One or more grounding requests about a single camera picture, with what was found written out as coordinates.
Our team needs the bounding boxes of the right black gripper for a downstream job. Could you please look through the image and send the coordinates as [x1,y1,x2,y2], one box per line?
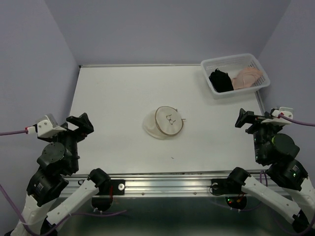
[234,106,281,162]

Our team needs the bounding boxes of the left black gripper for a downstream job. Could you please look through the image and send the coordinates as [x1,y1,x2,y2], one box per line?
[40,111,95,171]

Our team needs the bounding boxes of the pink bra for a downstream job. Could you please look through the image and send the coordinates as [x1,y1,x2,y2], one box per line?
[231,67,263,90]

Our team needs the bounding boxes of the black bra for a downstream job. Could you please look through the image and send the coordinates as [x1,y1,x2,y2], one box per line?
[209,69,234,93]

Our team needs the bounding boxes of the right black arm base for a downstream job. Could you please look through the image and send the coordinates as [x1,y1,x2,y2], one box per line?
[210,177,246,196]

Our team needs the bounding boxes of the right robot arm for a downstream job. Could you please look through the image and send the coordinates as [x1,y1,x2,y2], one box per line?
[226,107,315,235]

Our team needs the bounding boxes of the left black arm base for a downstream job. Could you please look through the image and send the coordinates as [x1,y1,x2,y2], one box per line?
[97,179,126,197]

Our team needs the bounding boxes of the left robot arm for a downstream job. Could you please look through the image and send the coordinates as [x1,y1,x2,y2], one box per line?
[9,113,110,236]

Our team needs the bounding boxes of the white plastic basket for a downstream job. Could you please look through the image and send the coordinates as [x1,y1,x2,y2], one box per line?
[201,54,270,99]

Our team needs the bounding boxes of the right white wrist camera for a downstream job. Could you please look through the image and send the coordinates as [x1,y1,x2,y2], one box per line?
[261,107,294,126]

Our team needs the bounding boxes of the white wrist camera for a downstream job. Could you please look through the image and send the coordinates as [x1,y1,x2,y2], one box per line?
[25,114,66,138]
[261,107,294,126]

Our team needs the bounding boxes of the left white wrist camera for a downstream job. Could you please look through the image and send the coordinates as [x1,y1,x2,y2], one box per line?
[25,114,66,138]

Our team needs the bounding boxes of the aluminium mounting rail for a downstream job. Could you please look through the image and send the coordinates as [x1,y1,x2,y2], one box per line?
[40,174,301,197]

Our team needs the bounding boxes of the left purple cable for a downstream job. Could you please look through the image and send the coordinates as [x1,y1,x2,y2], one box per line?
[0,129,128,236]

